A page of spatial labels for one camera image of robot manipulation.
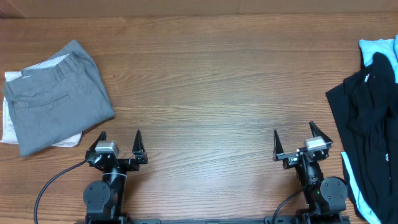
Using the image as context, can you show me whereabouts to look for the black polo shirt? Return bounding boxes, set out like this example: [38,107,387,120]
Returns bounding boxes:
[345,53,397,223]

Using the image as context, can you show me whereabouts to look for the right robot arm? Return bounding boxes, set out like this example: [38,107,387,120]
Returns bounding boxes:
[264,121,351,224]

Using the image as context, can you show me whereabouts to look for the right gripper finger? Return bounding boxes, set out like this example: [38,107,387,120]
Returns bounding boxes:
[273,129,284,157]
[309,121,333,145]

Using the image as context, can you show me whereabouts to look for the light blue garment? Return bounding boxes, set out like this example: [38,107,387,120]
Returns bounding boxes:
[359,35,397,82]

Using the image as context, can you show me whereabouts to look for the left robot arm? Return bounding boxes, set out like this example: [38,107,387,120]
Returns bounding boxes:
[83,131,148,224]

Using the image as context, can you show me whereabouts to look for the white folded garment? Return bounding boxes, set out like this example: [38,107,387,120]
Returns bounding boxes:
[1,72,82,147]

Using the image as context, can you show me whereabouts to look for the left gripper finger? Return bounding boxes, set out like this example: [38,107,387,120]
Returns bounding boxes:
[89,131,106,151]
[132,130,146,156]

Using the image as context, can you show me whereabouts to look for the grey folded trousers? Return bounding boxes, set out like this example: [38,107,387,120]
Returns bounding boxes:
[2,40,115,157]

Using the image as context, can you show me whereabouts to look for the black garment with blue trim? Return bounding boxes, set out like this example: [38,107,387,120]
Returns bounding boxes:
[326,83,397,223]

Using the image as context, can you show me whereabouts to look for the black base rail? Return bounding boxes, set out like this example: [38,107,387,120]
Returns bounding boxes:
[74,216,352,224]

